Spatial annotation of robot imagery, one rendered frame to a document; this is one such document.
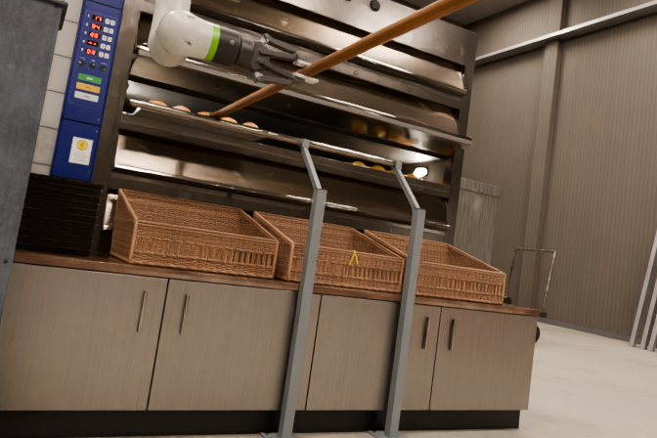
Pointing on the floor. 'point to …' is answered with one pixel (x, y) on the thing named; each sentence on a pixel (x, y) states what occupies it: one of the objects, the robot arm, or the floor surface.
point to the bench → (241, 354)
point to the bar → (315, 272)
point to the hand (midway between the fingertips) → (306, 71)
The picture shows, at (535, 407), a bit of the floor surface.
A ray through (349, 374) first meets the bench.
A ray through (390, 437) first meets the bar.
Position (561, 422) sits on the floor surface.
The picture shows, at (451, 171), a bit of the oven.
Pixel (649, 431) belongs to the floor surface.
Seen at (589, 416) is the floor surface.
